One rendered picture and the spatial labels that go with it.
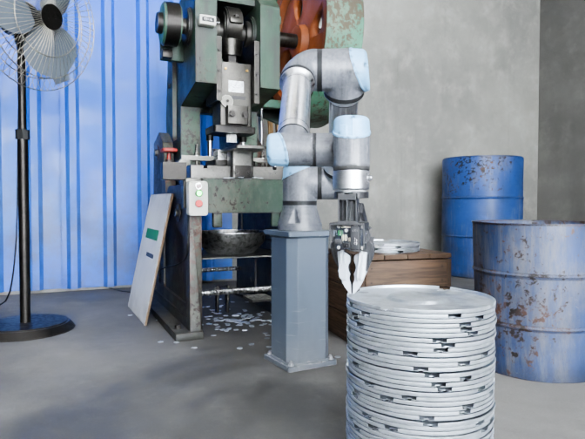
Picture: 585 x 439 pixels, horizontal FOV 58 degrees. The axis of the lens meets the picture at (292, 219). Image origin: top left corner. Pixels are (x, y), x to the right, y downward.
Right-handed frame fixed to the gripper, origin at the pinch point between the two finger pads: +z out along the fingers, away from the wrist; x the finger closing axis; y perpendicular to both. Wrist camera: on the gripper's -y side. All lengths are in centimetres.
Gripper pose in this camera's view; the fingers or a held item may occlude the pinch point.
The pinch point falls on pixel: (353, 287)
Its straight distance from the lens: 112.9
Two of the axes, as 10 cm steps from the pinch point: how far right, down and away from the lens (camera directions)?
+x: 9.6, 0.1, -2.8
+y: -2.8, 0.3, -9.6
